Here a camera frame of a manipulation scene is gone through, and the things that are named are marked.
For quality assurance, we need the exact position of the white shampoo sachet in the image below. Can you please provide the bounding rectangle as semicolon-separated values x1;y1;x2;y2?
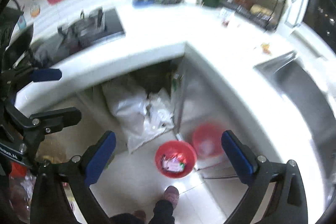
220;9;235;27

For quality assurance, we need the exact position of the black gas stove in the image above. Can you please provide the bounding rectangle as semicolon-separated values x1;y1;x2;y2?
33;8;125;68

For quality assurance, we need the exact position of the pink slipper foot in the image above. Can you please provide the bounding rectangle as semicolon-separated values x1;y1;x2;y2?
133;210;146;222
163;185;179;209

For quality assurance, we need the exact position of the ginger root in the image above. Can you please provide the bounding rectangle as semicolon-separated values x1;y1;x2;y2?
250;4;272;17

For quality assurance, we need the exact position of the blue saucer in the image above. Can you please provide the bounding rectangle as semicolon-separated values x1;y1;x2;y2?
132;0;155;7

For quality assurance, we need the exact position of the black wok pan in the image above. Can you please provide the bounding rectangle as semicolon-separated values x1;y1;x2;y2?
1;0;34;71

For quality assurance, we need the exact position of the red trash bin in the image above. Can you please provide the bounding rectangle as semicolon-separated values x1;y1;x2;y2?
154;140;197;179

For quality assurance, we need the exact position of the stainless steel sink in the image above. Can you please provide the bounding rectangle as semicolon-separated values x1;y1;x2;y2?
255;51;335;165

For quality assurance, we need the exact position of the yellow red sauce packet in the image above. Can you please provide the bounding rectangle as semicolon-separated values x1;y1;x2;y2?
261;44;271;55

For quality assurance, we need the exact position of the dark green enamel mug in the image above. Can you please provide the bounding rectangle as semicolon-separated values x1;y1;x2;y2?
202;0;220;8

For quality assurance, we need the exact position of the pink slipper right foot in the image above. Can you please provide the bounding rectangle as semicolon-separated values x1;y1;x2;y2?
163;185;179;209

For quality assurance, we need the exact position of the white woven sack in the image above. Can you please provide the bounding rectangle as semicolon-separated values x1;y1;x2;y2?
102;75;160;153

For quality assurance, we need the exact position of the pink slipper left foot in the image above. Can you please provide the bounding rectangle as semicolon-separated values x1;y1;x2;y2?
133;210;146;222

